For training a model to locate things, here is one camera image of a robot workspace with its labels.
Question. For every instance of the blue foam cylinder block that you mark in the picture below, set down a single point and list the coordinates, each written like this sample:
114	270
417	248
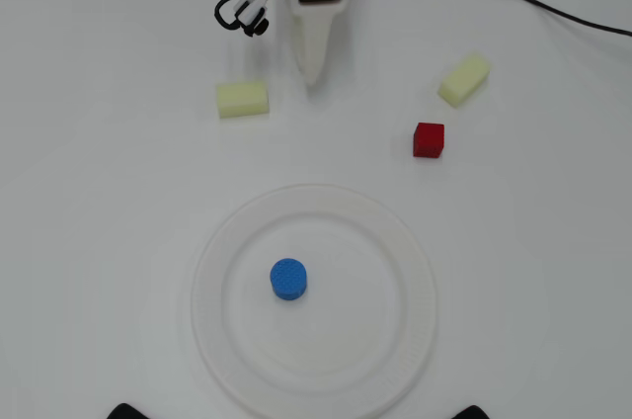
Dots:
288	278

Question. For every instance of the pale yellow foam block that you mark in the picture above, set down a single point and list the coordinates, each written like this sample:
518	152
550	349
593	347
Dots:
464	80
242	100

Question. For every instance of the red cube block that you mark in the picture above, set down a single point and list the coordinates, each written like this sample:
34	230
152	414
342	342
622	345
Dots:
428	140

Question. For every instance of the white paper plate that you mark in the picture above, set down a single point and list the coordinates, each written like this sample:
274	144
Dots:
355	315

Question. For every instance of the black stand foot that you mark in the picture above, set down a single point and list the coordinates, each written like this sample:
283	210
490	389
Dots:
128	412
474	412

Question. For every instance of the white wrist camera black lens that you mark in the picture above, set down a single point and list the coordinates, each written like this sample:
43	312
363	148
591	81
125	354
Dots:
249	6

